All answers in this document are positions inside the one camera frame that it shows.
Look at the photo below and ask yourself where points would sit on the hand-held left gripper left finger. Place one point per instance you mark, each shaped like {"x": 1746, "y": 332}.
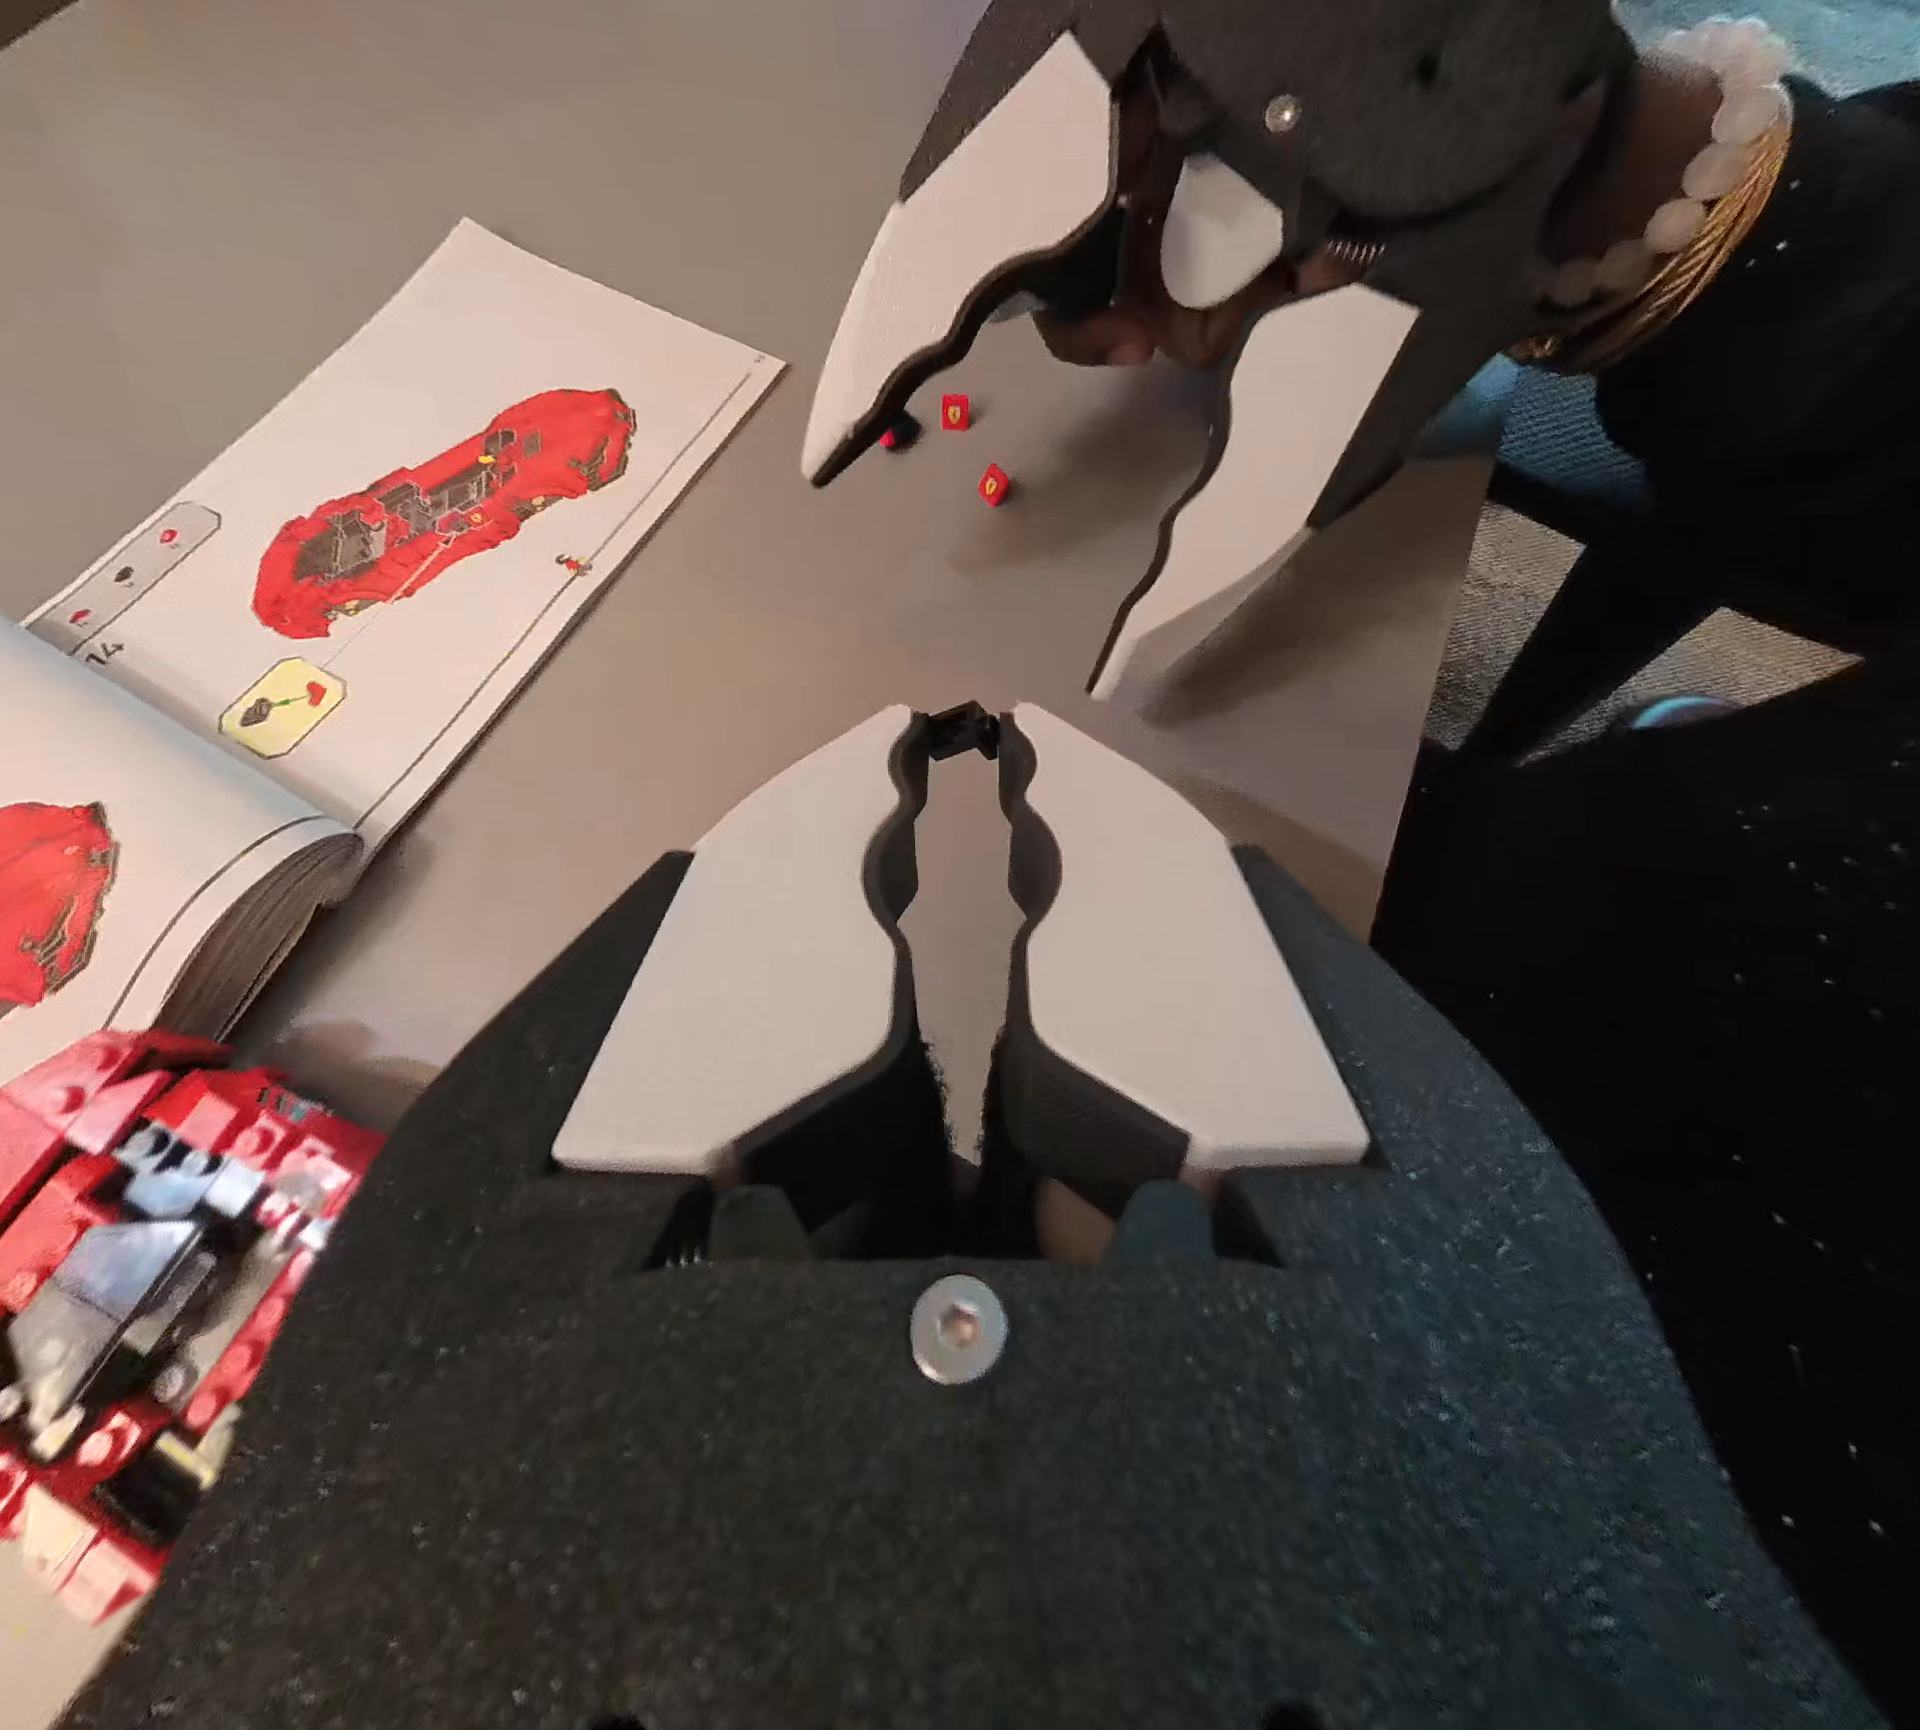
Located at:
{"x": 750, "y": 994}

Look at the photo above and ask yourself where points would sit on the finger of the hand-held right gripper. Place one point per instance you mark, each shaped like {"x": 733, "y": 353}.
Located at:
{"x": 1291, "y": 439}
{"x": 976, "y": 214}

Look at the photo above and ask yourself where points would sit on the lego instruction booklet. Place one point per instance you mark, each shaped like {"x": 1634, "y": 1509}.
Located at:
{"x": 525, "y": 335}

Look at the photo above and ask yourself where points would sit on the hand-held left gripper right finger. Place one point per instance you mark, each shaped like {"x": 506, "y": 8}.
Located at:
{"x": 1170, "y": 994}

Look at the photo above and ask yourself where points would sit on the red lego car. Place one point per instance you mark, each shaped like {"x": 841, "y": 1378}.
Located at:
{"x": 92, "y": 1129}

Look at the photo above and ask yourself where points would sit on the small black lego piece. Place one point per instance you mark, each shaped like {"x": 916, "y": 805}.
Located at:
{"x": 960, "y": 728}

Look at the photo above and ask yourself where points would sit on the person's right hand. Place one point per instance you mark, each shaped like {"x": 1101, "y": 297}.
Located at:
{"x": 1141, "y": 337}

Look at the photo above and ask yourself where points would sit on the person's right forearm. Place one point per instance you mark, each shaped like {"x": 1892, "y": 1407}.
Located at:
{"x": 1802, "y": 411}

